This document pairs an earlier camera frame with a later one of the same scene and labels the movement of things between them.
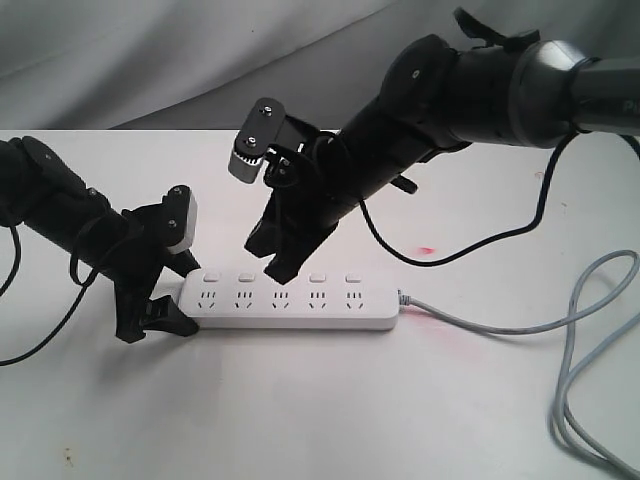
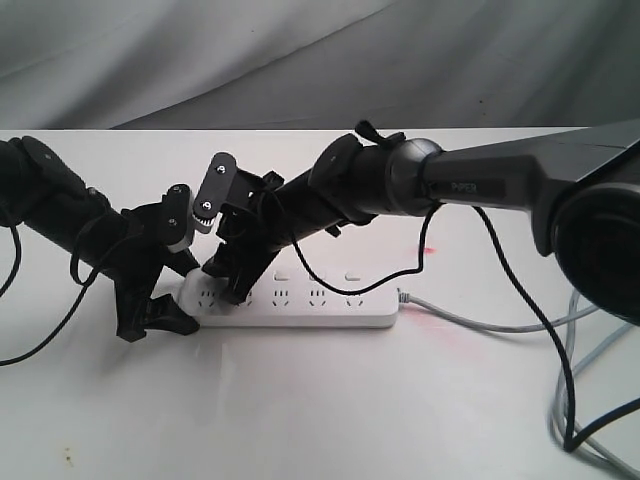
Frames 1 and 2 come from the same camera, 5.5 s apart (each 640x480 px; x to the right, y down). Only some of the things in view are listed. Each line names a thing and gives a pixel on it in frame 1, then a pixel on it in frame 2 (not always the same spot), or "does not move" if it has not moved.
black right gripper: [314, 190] -> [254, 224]
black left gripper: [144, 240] does not move
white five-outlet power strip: [315, 300] does not move
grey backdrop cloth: [204, 64] does not move
